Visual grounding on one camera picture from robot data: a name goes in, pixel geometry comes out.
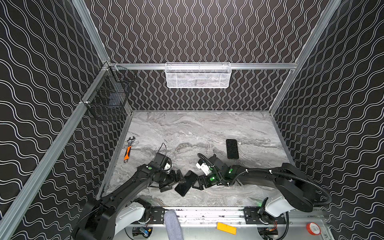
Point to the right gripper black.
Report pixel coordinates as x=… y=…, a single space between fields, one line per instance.
x=199 y=180

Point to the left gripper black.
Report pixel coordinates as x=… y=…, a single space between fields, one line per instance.
x=173 y=179

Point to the black phone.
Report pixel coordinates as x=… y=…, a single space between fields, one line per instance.
x=183 y=188

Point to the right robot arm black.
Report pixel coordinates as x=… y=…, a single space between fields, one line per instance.
x=293 y=190

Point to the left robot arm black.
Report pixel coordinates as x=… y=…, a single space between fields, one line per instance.
x=98 y=219

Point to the yellow card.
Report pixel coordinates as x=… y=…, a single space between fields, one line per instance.
x=226 y=228

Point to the orange adjustable wrench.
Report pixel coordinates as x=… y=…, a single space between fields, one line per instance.
x=129 y=147

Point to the white mesh basket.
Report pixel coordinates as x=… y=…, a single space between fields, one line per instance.
x=196 y=75

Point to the red tape roll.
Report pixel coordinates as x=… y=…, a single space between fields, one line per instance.
x=313 y=229

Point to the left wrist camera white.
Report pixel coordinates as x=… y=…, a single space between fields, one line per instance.
x=168 y=166

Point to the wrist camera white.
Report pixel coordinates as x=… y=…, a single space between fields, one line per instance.
x=201 y=165
x=168 y=166

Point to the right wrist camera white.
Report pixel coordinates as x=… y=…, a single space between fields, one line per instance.
x=201 y=165

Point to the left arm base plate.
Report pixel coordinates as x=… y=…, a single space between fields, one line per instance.
x=151 y=216

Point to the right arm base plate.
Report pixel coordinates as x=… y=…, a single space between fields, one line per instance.
x=254 y=216

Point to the black wire basket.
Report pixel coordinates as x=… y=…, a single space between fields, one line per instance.
x=109 y=102

